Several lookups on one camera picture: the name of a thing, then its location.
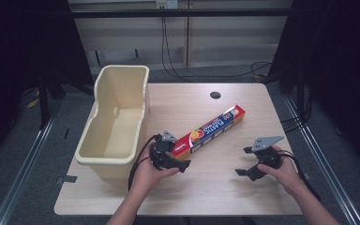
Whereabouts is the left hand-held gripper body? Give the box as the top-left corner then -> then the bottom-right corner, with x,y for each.
149,129 -> 179,172

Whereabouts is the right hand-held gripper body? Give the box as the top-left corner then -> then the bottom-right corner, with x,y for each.
243,134 -> 285,173

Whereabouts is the plastic wrap box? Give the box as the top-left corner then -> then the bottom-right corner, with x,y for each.
171,104 -> 247,161

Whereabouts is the cream plastic bin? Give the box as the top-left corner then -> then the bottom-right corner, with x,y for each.
74,64 -> 151,183

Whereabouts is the person's right hand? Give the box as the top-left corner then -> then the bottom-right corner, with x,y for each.
256,144 -> 305,197

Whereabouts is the person's left hand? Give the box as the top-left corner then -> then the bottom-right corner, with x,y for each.
130,140 -> 181,196

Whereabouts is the black tape strip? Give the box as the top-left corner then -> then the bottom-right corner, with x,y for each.
55,174 -> 79,185

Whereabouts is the black curtain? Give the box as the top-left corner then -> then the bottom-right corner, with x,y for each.
0,0 -> 96,170
266,0 -> 360,176

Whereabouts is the black metal stand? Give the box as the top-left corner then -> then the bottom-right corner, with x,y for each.
36,73 -> 53,130

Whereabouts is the black horizontal metal bar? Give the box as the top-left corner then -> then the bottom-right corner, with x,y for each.
70,8 -> 292,19

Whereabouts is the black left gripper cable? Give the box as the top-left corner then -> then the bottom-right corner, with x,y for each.
127,133 -> 163,192

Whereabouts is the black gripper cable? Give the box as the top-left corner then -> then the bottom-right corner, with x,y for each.
127,133 -> 163,192
277,149 -> 323,203

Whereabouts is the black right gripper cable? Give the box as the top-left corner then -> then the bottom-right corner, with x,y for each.
277,149 -> 323,203

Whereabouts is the metal floor rail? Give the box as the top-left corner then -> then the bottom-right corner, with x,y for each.
283,95 -> 360,225
0,115 -> 57,225

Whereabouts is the black hanging cable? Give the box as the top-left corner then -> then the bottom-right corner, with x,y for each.
160,17 -> 274,80

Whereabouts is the white wall socket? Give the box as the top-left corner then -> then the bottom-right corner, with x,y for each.
155,0 -> 179,10

